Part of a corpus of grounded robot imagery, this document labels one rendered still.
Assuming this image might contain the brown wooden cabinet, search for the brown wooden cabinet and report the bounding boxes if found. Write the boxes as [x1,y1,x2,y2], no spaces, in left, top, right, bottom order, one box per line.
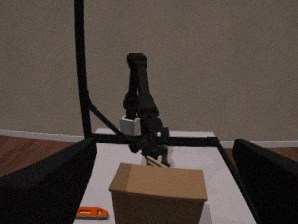
[109,156,208,224]

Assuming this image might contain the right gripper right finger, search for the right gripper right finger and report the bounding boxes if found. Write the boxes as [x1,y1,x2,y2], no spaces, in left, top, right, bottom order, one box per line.
[232,139,298,224]

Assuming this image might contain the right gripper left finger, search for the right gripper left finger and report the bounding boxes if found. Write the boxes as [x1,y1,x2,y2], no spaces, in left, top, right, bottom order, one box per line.
[0,137,97,224]

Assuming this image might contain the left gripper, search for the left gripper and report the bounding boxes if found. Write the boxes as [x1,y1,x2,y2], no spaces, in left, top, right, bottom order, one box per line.
[140,132,168,160]

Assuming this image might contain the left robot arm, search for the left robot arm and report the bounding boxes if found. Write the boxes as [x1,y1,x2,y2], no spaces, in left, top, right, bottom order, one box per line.
[123,53,163,153]

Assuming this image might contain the orange torpedo level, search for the orange torpedo level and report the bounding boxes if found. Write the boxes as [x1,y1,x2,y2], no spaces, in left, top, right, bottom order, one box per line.
[75,207,108,220]

